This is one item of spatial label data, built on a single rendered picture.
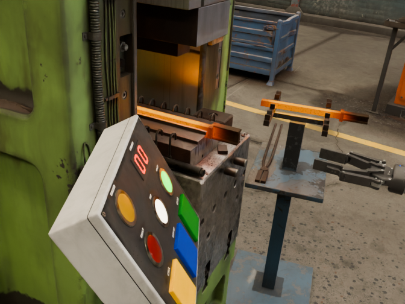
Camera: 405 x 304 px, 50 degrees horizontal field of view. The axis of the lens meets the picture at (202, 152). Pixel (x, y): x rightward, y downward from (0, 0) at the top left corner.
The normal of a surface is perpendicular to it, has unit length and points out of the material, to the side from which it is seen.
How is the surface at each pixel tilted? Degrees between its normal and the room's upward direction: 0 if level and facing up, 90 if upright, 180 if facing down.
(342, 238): 0
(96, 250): 90
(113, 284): 90
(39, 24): 89
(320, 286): 0
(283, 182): 0
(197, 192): 90
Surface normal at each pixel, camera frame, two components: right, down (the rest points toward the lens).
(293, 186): 0.07, -0.89
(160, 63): -0.44, 0.39
